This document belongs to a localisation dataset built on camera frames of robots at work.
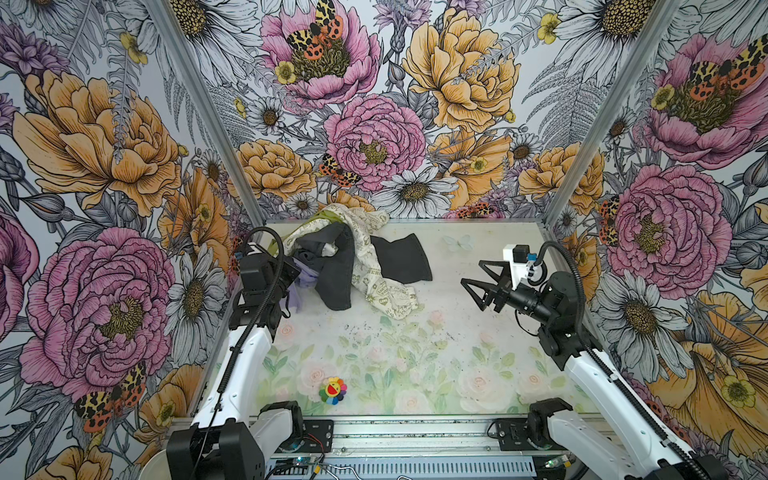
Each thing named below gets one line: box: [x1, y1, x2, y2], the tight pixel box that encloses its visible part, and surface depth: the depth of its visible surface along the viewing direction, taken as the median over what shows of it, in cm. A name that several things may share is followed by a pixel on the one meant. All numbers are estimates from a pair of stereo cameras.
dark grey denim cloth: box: [293, 222, 355, 311], surface depth 96 cm
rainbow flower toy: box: [319, 377, 347, 406], surface depth 82 cm
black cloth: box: [370, 233, 433, 284], surface depth 113 cm
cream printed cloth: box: [283, 204, 418, 318], surface depth 99 cm
